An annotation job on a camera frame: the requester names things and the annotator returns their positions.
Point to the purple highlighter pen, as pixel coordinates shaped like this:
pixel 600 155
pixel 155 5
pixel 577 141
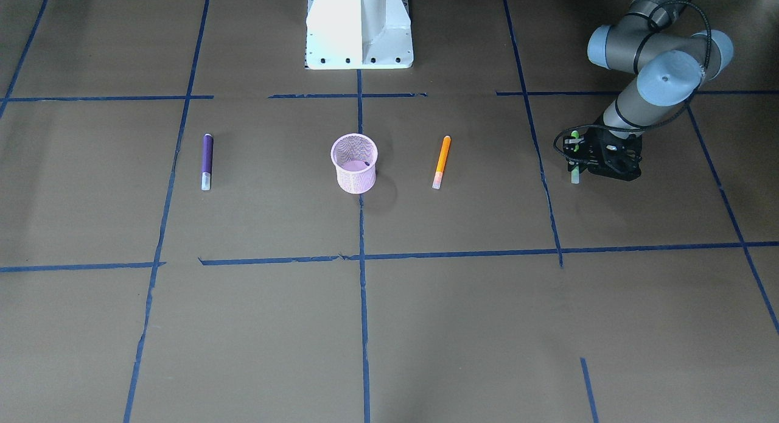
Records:
pixel 206 163

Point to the green highlighter pen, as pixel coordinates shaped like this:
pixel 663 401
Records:
pixel 575 178

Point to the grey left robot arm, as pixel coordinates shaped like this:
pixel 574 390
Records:
pixel 671 49

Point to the pink mesh pen holder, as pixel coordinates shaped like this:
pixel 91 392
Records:
pixel 355 157

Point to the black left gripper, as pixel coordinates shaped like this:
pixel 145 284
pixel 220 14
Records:
pixel 599 146

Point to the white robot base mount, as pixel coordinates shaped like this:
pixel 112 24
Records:
pixel 358 34

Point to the orange highlighter pen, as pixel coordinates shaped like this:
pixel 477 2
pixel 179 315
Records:
pixel 441 162

